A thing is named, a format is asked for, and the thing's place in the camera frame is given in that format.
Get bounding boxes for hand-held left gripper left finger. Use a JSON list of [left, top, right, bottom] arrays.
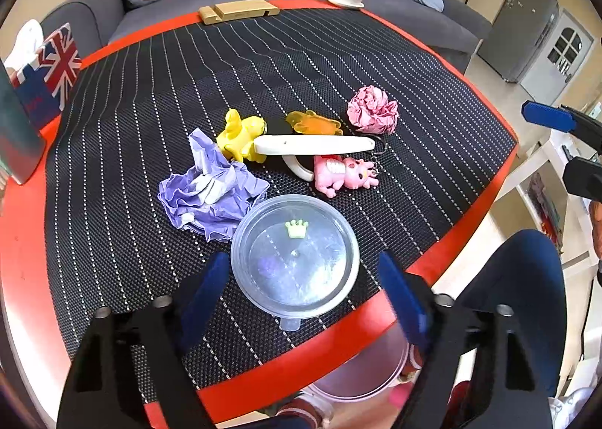
[[56, 251, 231, 429]]

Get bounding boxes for black striped table mat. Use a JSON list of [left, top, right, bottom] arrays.
[[44, 8, 519, 404]]

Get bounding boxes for pink translucent bin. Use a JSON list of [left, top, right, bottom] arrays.
[[308, 326, 410, 404]]

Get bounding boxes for wooden phone stand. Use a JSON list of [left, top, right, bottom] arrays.
[[198, 0, 280, 26]]

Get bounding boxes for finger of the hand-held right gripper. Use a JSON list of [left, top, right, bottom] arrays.
[[521, 100, 602, 152], [563, 157, 602, 198]]

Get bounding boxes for flag print tissue box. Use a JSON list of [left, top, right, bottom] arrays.
[[8, 22, 83, 131]]

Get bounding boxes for person's shoe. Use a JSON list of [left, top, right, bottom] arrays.
[[275, 389, 336, 427], [397, 344, 426, 385]]

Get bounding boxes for white shelf unit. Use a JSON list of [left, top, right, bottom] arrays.
[[494, 128, 602, 279]]

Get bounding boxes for person's left shoe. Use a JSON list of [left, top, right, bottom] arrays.
[[275, 389, 336, 427]]

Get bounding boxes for person's white printed shirt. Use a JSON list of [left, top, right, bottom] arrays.
[[548, 358, 600, 418]]

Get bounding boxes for white tissue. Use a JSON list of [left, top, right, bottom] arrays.
[[5, 19, 44, 70]]

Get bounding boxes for grey refrigerator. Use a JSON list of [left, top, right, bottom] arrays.
[[477, 0, 560, 83]]

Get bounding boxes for yellow toy figure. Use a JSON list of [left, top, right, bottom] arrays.
[[216, 108, 268, 163]]

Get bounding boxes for white plastic clip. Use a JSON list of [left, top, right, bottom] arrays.
[[253, 134, 377, 183]]

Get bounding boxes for person's right leg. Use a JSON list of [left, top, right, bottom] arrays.
[[456, 229, 567, 399]]

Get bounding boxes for person's right shoe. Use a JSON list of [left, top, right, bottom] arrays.
[[397, 344, 426, 385]]

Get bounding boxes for red table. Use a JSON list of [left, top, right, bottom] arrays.
[[0, 0, 519, 425]]

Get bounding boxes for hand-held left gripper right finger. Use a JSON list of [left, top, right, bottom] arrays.
[[379, 250, 553, 429]]

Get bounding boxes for pink toy keychain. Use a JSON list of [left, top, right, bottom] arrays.
[[313, 140, 391, 198]]

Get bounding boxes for white door with window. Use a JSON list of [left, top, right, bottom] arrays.
[[520, 9, 594, 105]]

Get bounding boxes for teal bottle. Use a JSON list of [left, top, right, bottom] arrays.
[[0, 57, 48, 185]]

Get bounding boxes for pink paper ball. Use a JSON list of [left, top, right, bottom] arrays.
[[347, 85, 400, 135]]

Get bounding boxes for orange toy keychain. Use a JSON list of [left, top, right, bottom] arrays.
[[285, 110, 343, 137]]

